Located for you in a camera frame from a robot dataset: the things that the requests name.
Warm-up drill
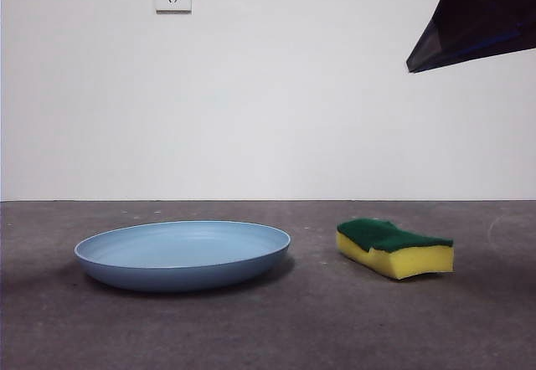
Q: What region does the yellow sponge with green pad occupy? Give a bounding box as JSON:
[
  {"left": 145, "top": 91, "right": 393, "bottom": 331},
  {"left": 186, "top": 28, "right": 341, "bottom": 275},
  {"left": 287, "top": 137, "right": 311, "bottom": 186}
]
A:
[{"left": 336, "top": 218, "right": 455, "bottom": 281}]

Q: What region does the light blue round plate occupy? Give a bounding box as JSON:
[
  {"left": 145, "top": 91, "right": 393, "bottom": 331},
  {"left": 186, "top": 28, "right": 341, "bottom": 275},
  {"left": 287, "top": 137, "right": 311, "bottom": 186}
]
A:
[{"left": 74, "top": 219, "right": 293, "bottom": 293}]

